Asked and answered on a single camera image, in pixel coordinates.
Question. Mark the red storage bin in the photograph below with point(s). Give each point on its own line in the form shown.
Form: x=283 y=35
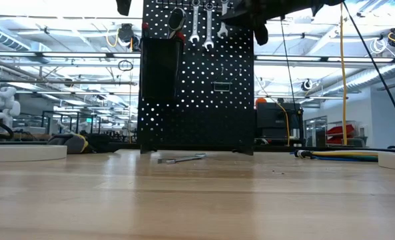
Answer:
x=340 y=130

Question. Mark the grey black work glove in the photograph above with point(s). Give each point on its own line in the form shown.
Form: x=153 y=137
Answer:
x=67 y=142

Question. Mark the black cabinet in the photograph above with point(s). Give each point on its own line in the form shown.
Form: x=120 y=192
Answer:
x=273 y=120

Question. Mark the orange round object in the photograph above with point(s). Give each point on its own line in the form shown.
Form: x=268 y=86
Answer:
x=260 y=101

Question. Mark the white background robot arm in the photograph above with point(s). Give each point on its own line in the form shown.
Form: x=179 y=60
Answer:
x=5 y=106

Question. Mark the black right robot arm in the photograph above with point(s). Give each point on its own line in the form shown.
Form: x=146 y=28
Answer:
x=328 y=2

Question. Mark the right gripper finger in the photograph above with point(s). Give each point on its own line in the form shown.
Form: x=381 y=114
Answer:
x=238 y=16
x=261 y=35

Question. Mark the black aluminium table frame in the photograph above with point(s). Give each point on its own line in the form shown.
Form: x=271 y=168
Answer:
x=333 y=148

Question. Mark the black plastic tool cup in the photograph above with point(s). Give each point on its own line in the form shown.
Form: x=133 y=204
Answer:
x=158 y=66

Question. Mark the large black red-capped screwdriver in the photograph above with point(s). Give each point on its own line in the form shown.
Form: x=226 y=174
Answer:
x=180 y=36

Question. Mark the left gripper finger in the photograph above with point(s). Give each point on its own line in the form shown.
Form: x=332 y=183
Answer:
x=124 y=6

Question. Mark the black metal pegboard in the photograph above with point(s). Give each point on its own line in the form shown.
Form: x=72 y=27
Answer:
x=200 y=126

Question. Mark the black beam with light strips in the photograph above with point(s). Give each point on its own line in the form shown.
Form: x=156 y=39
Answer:
x=110 y=55

